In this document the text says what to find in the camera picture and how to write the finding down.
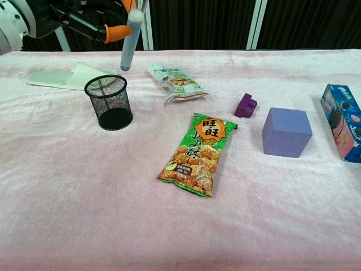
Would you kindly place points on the left black hand orange fingertips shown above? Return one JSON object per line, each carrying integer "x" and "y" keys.
{"x": 81, "y": 19}

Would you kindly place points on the clear test tube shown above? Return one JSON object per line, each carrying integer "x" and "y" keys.
{"x": 129, "y": 48}

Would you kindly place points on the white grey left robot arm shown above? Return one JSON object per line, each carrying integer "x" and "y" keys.
{"x": 11, "y": 25}

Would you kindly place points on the black mesh pen holder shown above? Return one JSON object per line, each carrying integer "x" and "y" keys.
{"x": 114, "y": 113}

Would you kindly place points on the white slipper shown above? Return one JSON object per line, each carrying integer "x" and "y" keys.
{"x": 56, "y": 79}

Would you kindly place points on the white nut snack bag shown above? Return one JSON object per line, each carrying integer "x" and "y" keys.
{"x": 177, "y": 82}

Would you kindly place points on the black background curtain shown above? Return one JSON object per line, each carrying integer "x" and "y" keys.
{"x": 203, "y": 22}

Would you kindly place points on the green rice cracker snack bag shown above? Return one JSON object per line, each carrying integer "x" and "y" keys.
{"x": 197, "y": 152}

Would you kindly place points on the small purple plastic block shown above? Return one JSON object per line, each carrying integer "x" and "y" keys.
{"x": 244, "y": 106}

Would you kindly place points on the pink fluffy tablecloth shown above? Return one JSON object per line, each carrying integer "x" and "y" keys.
{"x": 112, "y": 220}

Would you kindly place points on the purple foam cube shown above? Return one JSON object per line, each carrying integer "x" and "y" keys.
{"x": 285, "y": 132}

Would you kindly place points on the blue cookie box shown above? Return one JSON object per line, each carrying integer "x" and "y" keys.
{"x": 341, "y": 121}

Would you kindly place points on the white slanted frame post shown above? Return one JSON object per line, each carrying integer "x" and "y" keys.
{"x": 256, "y": 25}

